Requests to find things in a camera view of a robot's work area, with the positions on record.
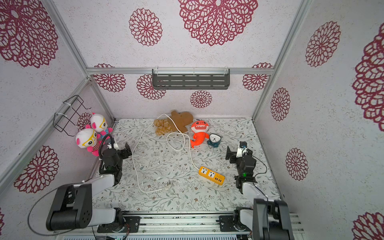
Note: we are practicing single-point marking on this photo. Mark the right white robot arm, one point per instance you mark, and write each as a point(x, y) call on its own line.
point(268, 219)

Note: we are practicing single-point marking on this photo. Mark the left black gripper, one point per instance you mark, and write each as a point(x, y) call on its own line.
point(124, 152)

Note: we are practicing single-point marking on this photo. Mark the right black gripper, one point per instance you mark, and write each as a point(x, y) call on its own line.
point(231, 154)

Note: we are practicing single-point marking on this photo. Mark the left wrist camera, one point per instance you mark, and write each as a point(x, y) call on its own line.
point(114, 146)

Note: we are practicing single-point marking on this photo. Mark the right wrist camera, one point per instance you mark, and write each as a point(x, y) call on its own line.
point(242, 149)

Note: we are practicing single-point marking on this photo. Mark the pink white plush doll front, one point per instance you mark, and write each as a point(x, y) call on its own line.
point(89, 139)

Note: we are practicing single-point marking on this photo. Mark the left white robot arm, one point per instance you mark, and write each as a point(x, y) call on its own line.
point(72, 207)

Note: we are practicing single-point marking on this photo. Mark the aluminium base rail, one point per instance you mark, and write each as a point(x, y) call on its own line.
point(160, 226)

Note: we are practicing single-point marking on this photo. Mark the red shark plush toy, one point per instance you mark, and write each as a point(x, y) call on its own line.
point(200, 129)

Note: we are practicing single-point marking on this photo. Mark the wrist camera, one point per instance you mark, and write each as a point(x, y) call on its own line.
point(114, 146)
point(242, 149)

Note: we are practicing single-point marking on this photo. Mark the teal alarm clock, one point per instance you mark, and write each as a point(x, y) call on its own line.
point(214, 140)

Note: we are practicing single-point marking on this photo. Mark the pink white plush doll rear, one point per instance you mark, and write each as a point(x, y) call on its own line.
point(99, 124)

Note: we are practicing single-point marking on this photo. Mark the pink white plush doll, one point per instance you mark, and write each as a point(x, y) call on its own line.
point(99, 124)
point(89, 139)

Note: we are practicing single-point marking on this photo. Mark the grey wall shelf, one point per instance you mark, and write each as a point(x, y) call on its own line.
point(191, 79)

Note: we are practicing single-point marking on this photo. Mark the black wire basket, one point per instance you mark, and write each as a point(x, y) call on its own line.
point(74, 118)

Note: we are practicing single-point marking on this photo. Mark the brown gingerbread plush toy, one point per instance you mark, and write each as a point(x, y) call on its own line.
point(176, 122)

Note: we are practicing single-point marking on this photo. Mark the orange power strip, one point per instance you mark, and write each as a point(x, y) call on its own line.
point(212, 176)

